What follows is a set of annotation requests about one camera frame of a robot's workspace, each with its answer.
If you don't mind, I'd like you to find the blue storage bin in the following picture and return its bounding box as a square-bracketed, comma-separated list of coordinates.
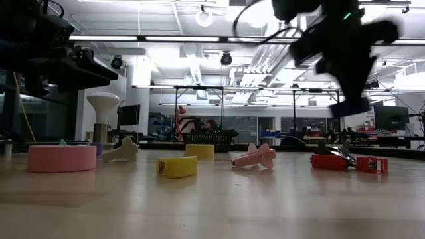
[260, 129, 282, 139]

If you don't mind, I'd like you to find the yellow power cable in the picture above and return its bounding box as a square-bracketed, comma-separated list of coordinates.
[12, 71, 37, 143]

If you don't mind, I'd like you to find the black right camera cable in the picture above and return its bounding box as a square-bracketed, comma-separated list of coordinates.
[233, 0, 301, 46]

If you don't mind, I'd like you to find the yellow tape roll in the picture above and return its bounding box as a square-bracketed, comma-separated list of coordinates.
[185, 143, 216, 160]

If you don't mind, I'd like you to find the black plastic basket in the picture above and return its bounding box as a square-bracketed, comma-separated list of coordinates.
[181, 129, 239, 153]

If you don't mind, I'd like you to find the black aluminium table frame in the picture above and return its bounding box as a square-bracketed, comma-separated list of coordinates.
[0, 141, 425, 161]

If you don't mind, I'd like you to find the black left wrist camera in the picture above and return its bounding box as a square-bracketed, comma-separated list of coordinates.
[33, 13, 74, 50]

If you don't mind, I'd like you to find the black background workstation frame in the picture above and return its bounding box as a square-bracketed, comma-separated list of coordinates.
[292, 88, 342, 142]
[173, 85, 225, 144]

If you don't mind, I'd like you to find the black computer monitor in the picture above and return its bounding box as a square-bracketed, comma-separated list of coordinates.
[373, 105, 410, 131]
[116, 104, 141, 127]

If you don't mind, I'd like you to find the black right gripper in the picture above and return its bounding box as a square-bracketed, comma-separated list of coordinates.
[288, 19, 400, 101]

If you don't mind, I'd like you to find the purple tape roll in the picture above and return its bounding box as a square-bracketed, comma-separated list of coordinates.
[88, 142, 104, 157]

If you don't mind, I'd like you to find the white lamp with metal base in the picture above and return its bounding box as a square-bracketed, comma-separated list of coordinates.
[85, 91, 120, 145]

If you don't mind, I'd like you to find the white ring light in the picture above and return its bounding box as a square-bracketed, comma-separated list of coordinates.
[195, 8, 214, 28]

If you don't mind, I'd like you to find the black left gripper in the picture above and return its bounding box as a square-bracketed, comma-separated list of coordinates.
[6, 41, 120, 98]

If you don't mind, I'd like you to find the pink toy airplane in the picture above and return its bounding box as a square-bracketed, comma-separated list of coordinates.
[231, 143, 277, 169]

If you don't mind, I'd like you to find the person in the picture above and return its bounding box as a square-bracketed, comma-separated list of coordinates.
[202, 118, 220, 134]

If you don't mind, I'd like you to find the beige toy figure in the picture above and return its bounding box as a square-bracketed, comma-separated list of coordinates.
[101, 136, 140, 163]

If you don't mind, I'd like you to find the red desk lamp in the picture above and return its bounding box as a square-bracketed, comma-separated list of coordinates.
[175, 104, 188, 140]

